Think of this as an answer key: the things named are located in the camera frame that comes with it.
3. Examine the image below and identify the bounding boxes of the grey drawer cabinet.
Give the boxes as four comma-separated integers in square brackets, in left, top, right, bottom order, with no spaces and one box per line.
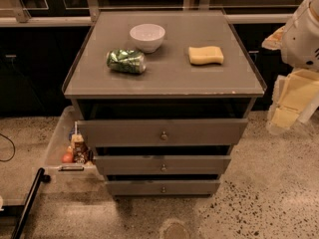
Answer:
[63,11,266,182]

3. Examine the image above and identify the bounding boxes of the black floor cable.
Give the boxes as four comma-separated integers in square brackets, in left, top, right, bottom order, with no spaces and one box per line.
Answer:
[0,132,17,163]

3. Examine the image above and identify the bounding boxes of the grey drawer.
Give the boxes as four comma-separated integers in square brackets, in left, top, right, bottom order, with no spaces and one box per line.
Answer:
[106,180,220,196]
[78,119,248,147]
[95,155,230,175]

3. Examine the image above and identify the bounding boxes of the orange round fruit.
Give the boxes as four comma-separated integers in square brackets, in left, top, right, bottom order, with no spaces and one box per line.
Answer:
[62,152,73,163]

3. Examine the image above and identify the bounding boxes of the grey top drawer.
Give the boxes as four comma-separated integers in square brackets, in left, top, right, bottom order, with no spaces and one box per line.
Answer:
[78,119,248,147]

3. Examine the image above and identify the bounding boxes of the clear plastic storage bin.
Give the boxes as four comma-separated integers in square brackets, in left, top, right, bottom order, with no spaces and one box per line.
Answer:
[44,106,103,180]

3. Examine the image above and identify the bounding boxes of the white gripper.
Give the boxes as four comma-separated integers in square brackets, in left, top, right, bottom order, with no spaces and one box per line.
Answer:
[266,69,319,135]

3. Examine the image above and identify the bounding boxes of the white ceramic bowl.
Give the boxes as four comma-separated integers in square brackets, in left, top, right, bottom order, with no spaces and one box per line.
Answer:
[130,24,165,53]

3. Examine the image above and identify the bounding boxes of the metal window railing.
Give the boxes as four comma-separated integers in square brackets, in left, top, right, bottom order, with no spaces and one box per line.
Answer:
[0,0,303,25]

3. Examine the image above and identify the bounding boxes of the brown snack carton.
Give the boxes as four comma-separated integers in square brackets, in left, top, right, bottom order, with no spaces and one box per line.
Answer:
[71,134,89,163]

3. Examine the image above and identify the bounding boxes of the grey bottom drawer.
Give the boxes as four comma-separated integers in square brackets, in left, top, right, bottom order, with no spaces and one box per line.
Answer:
[106,180,220,196]

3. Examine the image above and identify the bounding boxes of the grey middle drawer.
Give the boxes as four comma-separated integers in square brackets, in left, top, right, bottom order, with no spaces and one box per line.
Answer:
[95,155,230,175]

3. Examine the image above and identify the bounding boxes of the crushed green soda can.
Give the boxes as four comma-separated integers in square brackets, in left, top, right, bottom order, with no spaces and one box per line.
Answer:
[106,49,147,74]

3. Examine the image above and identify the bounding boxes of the black metal pole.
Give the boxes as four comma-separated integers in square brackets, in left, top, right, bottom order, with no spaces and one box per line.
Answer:
[10,167,51,239]

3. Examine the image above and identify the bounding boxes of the yellow sponge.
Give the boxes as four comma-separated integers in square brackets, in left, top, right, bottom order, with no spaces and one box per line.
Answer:
[188,46,224,65]

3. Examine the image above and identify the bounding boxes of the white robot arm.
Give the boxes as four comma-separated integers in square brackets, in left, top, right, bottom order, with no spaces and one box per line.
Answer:
[262,0,319,134]

